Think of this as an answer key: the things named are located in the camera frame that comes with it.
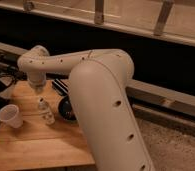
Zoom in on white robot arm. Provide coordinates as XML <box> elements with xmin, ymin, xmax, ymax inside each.
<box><xmin>18</xmin><ymin>46</ymin><xmax>155</xmax><ymax>171</ymax></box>

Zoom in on black frying pan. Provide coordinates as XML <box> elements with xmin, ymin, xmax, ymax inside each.
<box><xmin>52</xmin><ymin>79</ymin><xmax>76</xmax><ymax>122</ymax></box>

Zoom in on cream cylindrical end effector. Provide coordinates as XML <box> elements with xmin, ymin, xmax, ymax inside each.
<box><xmin>27</xmin><ymin>72</ymin><xmax>46</xmax><ymax>94</ymax></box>

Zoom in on metal window frame rail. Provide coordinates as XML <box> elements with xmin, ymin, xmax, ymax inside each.
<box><xmin>0</xmin><ymin>0</ymin><xmax>195</xmax><ymax>46</ymax></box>

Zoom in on translucent white plastic cup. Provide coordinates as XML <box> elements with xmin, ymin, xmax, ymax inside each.
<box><xmin>0</xmin><ymin>104</ymin><xmax>23</xmax><ymax>128</ymax></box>

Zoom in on small clear plastic bottle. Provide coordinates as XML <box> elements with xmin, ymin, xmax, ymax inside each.
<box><xmin>38</xmin><ymin>98</ymin><xmax>55</xmax><ymax>125</ymax></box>

